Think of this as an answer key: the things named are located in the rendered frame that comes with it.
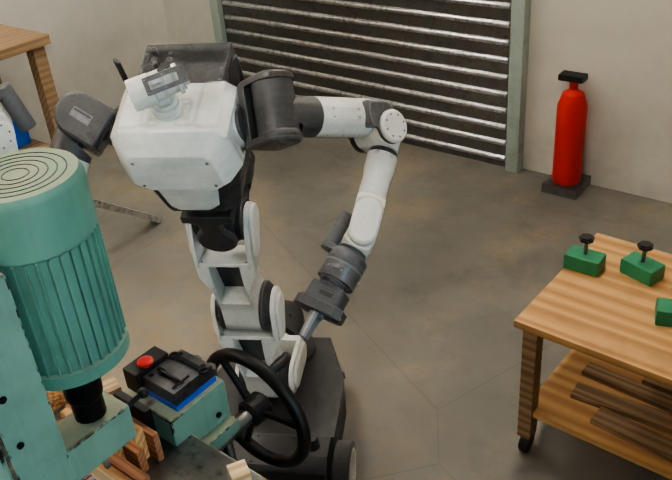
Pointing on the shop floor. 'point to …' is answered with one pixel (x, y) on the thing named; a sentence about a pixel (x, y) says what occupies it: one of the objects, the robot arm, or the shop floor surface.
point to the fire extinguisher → (569, 140)
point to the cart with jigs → (604, 352)
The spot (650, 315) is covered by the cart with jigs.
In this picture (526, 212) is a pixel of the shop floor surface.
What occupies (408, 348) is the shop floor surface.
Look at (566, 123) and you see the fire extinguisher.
